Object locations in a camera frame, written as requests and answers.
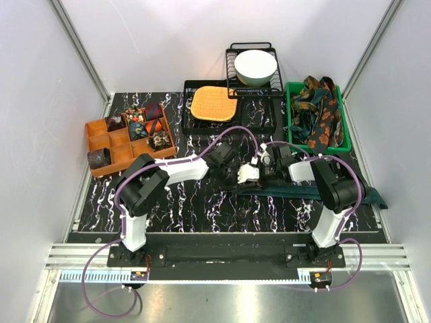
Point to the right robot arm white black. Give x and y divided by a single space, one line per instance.
326 178

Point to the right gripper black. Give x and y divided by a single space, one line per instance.
269 169

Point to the dark green tie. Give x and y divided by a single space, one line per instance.
306 192

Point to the rolled dark floral tie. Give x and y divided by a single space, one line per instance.
115 122

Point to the black wire tray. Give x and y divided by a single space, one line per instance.
256 114

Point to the brown teal patterned tie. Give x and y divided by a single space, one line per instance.
306 104

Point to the rolled blue paisley tie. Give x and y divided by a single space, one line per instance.
137 131

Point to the black wire dish rack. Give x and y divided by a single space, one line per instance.
236 89

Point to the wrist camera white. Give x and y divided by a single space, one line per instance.
265 157
248 173

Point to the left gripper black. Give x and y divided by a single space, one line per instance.
236 169

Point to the white bowl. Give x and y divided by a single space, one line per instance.
255 67

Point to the brown blue tie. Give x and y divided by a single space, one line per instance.
99 158

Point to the navy tie orange flowers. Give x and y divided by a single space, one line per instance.
327 129

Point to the rolled maroon striped tie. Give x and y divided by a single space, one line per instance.
153 111

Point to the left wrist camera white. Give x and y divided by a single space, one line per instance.
248 173

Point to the rolled beige patterned tie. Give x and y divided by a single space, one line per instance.
160 141

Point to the rolled colourful floral tie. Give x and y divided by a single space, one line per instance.
134 115

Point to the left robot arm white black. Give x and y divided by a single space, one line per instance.
142 185

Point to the orange woven pot holder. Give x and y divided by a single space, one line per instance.
211 103

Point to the rolled navy orange striped tie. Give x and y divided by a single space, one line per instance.
156 125

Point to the orange wooden divided box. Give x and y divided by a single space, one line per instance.
123 151

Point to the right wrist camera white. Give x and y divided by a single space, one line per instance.
265 157

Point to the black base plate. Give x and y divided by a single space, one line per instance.
226 257

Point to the green plastic bin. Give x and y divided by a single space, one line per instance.
298 136

